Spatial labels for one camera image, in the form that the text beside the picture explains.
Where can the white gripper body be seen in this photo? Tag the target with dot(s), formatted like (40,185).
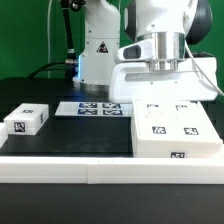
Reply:
(130,81)

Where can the white cabinet body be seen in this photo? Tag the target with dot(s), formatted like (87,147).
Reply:
(184,148)

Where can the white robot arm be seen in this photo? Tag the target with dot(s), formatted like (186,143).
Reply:
(96,30)

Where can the white cabinet top block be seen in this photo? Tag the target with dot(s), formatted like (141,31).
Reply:
(27,119)

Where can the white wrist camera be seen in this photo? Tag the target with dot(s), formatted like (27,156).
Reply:
(137,52)

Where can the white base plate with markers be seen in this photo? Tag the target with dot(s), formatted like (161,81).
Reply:
(93,109)

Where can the white U-shaped obstacle frame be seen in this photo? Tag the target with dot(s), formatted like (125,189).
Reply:
(111,170)

